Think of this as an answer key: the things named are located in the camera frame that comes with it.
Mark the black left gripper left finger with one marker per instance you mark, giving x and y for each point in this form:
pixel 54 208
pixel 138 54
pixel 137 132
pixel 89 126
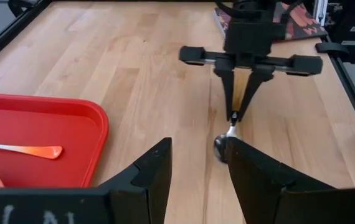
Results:
pixel 146 186

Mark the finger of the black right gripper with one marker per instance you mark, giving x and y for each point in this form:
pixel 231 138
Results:
pixel 227 81
pixel 257 77

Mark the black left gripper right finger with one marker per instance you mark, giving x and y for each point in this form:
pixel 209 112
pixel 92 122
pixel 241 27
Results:
pixel 258 186

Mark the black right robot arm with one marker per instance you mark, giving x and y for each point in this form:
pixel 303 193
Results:
pixel 252 3

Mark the red plastic tray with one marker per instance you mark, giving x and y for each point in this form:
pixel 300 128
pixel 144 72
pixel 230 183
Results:
pixel 40 124

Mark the illustrated book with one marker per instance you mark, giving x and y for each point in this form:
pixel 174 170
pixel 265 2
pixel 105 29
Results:
pixel 302 21

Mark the black metal table frame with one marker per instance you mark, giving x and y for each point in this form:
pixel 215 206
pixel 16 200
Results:
pixel 9 31

